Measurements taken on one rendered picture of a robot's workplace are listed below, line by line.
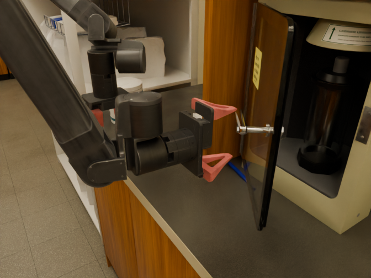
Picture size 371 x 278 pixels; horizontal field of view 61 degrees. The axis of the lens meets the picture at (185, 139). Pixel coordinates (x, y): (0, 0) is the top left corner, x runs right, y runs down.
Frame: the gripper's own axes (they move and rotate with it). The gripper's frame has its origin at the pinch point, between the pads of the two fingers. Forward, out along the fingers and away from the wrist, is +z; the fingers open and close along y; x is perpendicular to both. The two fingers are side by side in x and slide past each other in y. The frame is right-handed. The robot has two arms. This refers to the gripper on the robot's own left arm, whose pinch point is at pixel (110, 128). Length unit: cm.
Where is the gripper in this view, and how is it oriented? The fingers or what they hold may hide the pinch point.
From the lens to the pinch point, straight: 81.4
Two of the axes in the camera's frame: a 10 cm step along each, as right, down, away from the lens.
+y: 8.4, -2.7, 4.8
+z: 0.1, 8.8, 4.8
